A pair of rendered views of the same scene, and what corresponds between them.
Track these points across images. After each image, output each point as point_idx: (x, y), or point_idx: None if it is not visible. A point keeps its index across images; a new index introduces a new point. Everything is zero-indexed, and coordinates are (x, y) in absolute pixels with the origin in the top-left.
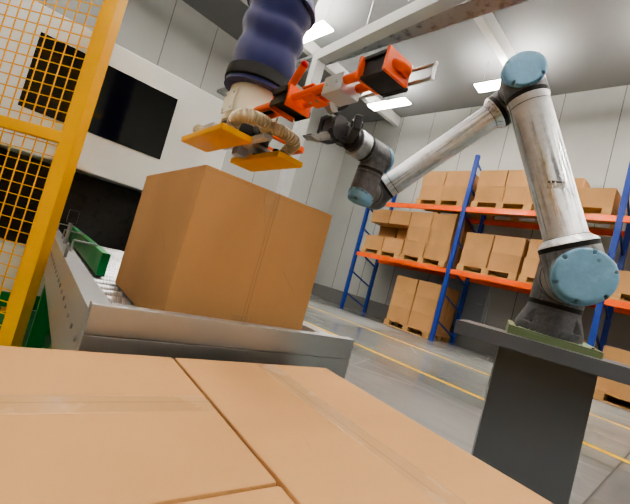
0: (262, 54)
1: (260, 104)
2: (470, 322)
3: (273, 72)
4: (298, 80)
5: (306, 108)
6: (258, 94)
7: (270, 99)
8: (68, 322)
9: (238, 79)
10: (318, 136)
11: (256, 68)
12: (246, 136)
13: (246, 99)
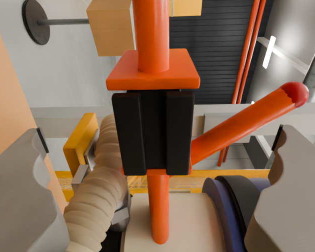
0: (267, 180)
1: (177, 209)
2: None
3: (253, 195)
4: (242, 119)
5: (137, 64)
6: (194, 202)
7: (203, 228)
8: None
9: (205, 192)
10: (14, 165)
11: (232, 177)
12: (75, 138)
13: (174, 194)
